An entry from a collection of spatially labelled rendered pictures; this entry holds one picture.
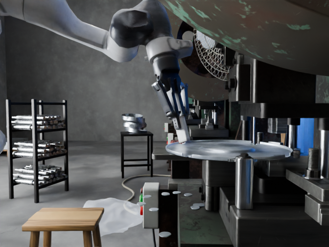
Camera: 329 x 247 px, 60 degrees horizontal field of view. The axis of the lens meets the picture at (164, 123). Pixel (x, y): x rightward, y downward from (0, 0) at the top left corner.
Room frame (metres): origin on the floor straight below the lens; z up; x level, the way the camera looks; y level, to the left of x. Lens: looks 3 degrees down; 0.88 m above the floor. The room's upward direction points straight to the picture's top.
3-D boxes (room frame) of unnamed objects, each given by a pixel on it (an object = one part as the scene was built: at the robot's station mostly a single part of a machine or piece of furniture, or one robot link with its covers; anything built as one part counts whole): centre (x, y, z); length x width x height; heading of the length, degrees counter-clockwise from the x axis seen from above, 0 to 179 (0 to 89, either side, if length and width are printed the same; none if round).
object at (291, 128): (0.75, -0.34, 0.81); 0.02 x 0.02 x 0.14
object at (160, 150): (0.68, -0.10, 0.72); 0.25 x 0.14 x 0.14; 88
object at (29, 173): (2.83, 1.26, 0.47); 0.46 x 0.43 x 0.95; 68
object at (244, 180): (0.50, -0.14, 0.75); 0.03 x 0.03 x 0.10; 88
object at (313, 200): (0.50, -0.27, 0.76); 0.17 x 0.06 x 0.10; 178
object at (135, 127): (3.72, 0.37, 0.40); 0.45 x 0.40 x 0.79; 10
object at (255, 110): (0.67, -0.28, 0.86); 0.20 x 0.16 x 0.05; 178
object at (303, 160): (0.67, -0.27, 0.76); 0.15 x 0.09 x 0.05; 178
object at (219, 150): (0.67, -0.15, 0.78); 0.29 x 0.29 x 0.01
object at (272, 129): (0.67, -0.26, 0.84); 0.05 x 0.03 x 0.04; 178
